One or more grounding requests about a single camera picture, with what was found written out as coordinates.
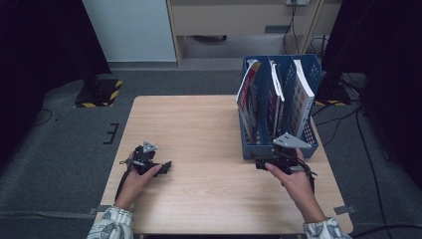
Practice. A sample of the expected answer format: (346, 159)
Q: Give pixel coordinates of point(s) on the black stand base striped tape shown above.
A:
(99, 94)
(333, 91)

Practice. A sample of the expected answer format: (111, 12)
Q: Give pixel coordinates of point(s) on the white power outlet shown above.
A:
(297, 2)

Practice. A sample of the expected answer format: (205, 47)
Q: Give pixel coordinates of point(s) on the wooden cabinet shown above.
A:
(232, 18)

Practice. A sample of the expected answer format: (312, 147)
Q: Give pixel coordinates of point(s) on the grey tape piece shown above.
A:
(345, 209)
(101, 209)

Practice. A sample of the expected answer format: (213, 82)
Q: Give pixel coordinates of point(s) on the person's left hand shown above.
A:
(131, 189)

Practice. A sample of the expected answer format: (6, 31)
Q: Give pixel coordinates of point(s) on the person's right hand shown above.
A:
(297, 186)

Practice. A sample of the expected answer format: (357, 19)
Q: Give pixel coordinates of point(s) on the black curtain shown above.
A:
(40, 66)
(391, 66)

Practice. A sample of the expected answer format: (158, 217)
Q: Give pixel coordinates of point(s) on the white panel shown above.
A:
(129, 30)

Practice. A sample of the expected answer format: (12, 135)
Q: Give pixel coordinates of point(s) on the white book with picture grid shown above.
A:
(302, 99)

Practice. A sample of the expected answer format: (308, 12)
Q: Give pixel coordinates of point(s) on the red and white book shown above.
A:
(247, 99)

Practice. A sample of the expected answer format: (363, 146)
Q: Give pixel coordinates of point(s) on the blue plastic file rack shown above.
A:
(262, 146)

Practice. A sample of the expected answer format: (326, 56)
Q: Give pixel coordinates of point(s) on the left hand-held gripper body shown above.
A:
(147, 147)

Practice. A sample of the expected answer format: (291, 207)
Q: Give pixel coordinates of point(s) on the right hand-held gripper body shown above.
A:
(290, 141)

